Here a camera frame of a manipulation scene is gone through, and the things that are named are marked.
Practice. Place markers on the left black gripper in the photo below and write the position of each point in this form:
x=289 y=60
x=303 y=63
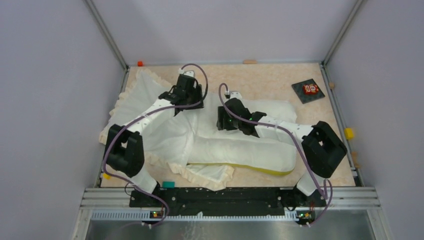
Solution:
x=197 y=90

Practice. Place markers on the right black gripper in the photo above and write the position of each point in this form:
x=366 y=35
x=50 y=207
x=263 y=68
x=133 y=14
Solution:
x=222 y=123

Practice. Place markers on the white pillow yellow edge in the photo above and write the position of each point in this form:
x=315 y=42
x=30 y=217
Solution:
x=213 y=146

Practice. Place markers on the white ruffled pillowcase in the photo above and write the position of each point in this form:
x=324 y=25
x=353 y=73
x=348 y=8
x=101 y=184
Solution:
x=168 y=148

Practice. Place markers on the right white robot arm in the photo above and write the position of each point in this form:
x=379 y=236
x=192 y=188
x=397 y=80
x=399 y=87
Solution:
x=320 y=148

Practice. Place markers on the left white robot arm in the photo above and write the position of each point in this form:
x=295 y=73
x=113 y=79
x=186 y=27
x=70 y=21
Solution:
x=124 y=156

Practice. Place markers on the wooden peg back edge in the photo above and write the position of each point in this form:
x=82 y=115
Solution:
x=250 y=62

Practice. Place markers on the teal small block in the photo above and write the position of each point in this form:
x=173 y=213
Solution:
x=168 y=184

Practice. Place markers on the wooden small block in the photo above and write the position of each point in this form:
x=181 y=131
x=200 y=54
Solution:
x=331 y=85

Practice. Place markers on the yellow small block left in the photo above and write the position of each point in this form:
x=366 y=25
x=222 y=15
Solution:
x=105 y=176

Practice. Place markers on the yellow small block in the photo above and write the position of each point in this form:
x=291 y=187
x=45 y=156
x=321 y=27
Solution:
x=349 y=133
x=105 y=176

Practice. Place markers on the yellow small block right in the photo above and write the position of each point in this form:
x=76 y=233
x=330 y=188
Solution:
x=349 y=133

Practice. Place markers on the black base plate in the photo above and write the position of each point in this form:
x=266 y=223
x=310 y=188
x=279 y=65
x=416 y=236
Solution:
x=229 y=202

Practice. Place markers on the aluminium frame rail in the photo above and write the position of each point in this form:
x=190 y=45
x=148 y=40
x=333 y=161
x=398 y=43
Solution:
x=99 y=21

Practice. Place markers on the white cable duct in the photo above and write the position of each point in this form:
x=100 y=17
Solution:
x=148 y=216

